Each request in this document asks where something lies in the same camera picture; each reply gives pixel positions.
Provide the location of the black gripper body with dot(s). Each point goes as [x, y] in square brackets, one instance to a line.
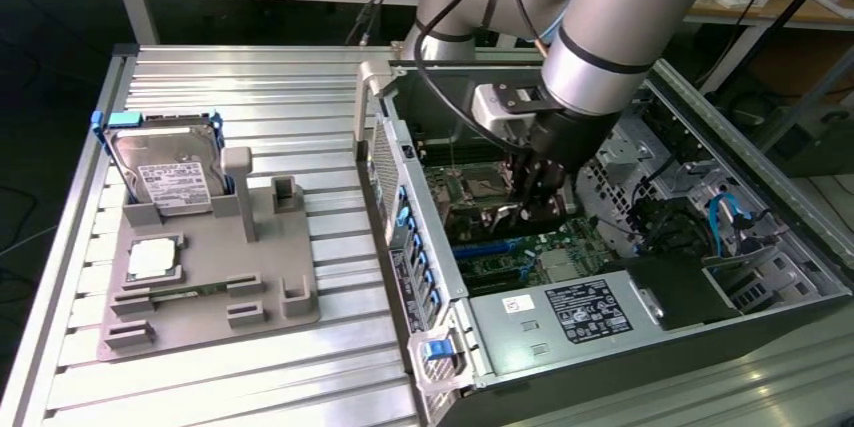
[574, 142]

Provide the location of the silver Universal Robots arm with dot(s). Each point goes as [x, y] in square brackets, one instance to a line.
[600, 22]

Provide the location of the CPU socket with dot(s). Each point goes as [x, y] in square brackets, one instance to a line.
[476, 187]

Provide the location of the green motherboard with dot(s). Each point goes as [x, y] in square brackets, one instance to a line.
[567, 242]

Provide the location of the metal disk bay cage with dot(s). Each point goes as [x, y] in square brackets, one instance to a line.
[627, 167]

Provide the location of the silver chipset heatsink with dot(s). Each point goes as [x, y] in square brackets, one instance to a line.
[560, 267]

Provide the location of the blue expansion slot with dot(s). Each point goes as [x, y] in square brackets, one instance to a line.
[486, 249]

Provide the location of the black expansion slot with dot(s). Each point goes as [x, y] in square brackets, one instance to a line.
[496, 278]

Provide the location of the blue card retainer strip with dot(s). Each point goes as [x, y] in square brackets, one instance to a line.
[417, 244]

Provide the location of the grey power supply unit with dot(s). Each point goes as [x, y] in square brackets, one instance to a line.
[567, 317]

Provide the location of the black plastic shroud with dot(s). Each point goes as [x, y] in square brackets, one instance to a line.
[680, 292]

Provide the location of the blue case latch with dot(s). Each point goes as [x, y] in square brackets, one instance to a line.
[435, 351]

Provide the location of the black equipment case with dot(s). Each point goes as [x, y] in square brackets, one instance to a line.
[814, 147]

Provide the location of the open black PC case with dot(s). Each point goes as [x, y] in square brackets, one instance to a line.
[600, 387]

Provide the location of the cluttered wooden desk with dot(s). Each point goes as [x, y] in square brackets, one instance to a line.
[800, 7]

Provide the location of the silver hard disk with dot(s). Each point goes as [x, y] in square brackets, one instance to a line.
[173, 182]

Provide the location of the grey plastic parts rack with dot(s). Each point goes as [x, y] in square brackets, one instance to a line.
[220, 317]

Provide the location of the green RAM stick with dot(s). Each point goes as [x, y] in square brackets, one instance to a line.
[193, 292]

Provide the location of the silver CPU chip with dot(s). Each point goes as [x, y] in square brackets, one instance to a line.
[155, 258]

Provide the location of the hard disk drive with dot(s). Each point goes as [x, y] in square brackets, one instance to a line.
[123, 120]

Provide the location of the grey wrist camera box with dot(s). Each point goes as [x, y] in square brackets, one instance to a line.
[496, 112]

